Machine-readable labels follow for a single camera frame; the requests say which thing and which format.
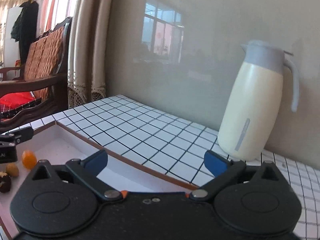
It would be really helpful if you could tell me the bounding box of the cream thermos jug grey lid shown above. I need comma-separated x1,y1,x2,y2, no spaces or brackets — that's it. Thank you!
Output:
217,40,299,161

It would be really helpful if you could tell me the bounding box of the small orange kumquat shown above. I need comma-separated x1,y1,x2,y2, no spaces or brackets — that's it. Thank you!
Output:
22,150,37,170

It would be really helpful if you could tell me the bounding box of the dark hanging coat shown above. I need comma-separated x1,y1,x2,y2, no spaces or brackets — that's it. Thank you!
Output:
10,0,39,64

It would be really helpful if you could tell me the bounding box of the checkered white tablecloth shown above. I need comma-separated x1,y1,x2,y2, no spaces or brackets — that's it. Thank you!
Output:
0,94,320,240

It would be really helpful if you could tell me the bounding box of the beige lace curtain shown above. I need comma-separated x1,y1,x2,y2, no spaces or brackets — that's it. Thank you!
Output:
68,0,112,108

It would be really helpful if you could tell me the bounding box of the white tray brown rim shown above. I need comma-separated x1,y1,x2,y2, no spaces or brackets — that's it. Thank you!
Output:
1,121,196,239

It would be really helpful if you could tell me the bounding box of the red cushion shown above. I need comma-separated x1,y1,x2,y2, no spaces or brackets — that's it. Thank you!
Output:
0,92,36,112

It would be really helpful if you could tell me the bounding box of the wooden sofa woven back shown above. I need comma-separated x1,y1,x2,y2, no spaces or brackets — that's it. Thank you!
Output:
1,17,73,133

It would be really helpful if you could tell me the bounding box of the yellow-brown longan fruit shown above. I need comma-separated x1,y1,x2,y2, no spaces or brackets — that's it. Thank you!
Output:
5,163,19,178

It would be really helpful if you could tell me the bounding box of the dark brown fruit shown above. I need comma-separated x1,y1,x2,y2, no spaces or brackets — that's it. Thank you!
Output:
0,172,11,193

